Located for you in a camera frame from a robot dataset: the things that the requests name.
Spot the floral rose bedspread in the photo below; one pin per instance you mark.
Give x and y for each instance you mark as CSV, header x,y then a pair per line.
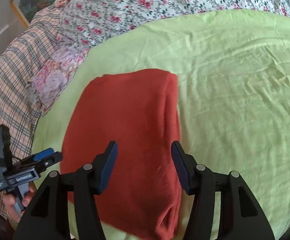
x,y
88,23

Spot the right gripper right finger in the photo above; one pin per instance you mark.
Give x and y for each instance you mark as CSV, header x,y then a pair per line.
x,y
241,216

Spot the striped plaid blanket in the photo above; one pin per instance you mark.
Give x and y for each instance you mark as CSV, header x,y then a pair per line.
x,y
20,61

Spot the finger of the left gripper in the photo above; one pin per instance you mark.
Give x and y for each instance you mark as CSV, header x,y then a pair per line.
x,y
38,156
43,164

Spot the light green bed sheet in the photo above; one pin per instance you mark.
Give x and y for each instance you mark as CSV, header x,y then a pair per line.
x,y
233,69

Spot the left hand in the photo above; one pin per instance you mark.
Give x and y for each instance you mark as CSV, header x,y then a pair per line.
x,y
9,202

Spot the orange knit sweater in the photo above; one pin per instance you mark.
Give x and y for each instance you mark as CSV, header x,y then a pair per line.
x,y
139,112

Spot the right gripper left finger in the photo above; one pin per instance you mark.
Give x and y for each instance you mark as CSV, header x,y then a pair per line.
x,y
47,215

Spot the pale purple floral pillow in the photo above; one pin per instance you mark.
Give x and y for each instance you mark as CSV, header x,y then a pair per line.
x,y
47,84

